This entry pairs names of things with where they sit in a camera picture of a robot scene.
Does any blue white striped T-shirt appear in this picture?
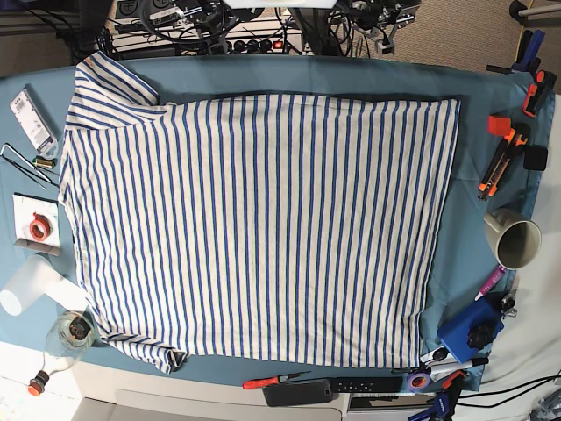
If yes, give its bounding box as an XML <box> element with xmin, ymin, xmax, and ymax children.
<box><xmin>58</xmin><ymin>53</ymin><xmax>461</xmax><ymax>373</ymax></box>

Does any clear glass bottle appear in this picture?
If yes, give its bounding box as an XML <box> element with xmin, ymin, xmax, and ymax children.
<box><xmin>28</xmin><ymin>310</ymin><xmax>95</xmax><ymax>396</ymax></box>

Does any red handled screwdriver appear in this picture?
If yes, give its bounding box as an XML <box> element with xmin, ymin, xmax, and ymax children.
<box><xmin>242</xmin><ymin>371</ymin><xmax>308</xmax><ymax>390</ymax></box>

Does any blue black bar clamp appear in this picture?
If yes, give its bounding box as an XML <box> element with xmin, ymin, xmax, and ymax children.
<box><xmin>408</xmin><ymin>370</ymin><xmax>466</xmax><ymax>421</ymax></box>

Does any blue plastic box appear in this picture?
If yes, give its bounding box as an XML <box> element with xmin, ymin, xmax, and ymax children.
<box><xmin>437</xmin><ymin>298</ymin><xmax>504</xmax><ymax>363</ymax></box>

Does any orange black clamp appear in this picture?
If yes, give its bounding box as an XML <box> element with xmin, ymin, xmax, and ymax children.
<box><xmin>522</xmin><ymin>70</ymin><xmax>557</xmax><ymax>118</ymax></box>

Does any pink white pen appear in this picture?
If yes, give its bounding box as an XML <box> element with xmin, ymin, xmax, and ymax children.
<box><xmin>474</xmin><ymin>264</ymin><xmax>507</xmax><ymax>301</ymax></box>

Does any orange plastic block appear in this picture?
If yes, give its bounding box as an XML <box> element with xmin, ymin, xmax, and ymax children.
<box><xmin>487</xmin><ymin>115</ymin><xmax>511</xmax><ymax>137</ymax></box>

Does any purple tape roll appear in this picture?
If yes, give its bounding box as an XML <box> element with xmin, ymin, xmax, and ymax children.
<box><xmin>407</xmin><ymin>371</ymin><xmax>431</xmax><ymax>393</ymax></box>

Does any gold green battery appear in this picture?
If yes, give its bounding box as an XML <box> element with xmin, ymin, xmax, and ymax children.
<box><xmin>32</xmin><ymin>156</ymin><xmax>57</xmax><ymax>169</ymax></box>

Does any black square block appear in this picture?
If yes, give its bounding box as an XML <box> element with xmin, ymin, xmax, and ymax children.
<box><xmin>523</xmin><ymin>146</ymin><xmax>548</xmax><ymax>172</ymax></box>

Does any black power strip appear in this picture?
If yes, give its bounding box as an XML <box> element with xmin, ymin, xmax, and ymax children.
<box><xmin>206</xmin><ymin>39</ymin><xmax>289</xmax><ymax>55</ymax></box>

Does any red tape roll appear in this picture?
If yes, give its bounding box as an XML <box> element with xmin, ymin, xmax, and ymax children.
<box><xmin>29</xmin><ymin>212</ymin><xmax>52</xmax><ymax>242</ymax></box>

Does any white barcode blister pack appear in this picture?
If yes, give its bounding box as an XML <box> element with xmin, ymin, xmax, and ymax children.
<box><xmin>10</xmin><ymin>89</ymin><xmax>59</xmax><ymax>160</ymax></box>

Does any orange black utility knife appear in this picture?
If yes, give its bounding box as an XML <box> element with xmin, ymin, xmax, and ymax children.
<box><xmin>478</xmin><ymin>123</ymin><xmax>531</xmax><ymax>201</ymax></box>

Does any metal hex key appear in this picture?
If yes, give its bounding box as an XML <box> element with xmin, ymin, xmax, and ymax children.
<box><xmin>1</xmin><ymin>143</ymin><xmax>57</xmax><ymax>190</ymax></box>

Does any black smartphone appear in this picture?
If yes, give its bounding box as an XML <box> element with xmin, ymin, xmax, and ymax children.
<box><xmin>262</xmin><ymin>379</ymin><xmax>333</xmax><ymax>407</ymax></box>

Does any grey ceramic mug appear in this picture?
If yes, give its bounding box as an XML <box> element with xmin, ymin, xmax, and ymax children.
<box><xmin>483</xmin><ymin>208</ymin><xmax>542</xmax><ymax>270</ymax></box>

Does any black remote control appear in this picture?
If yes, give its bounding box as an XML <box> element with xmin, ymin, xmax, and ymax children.
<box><xmin>330</xmin><ymin>377</ymin><xmax>403</xmax><ymax>394</ymax></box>

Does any black marker pen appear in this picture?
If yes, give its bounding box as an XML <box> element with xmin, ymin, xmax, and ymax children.
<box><xmin>430</xmin><ymin>357</ymin><xmax>489</xmax><ymax>382</ymax></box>

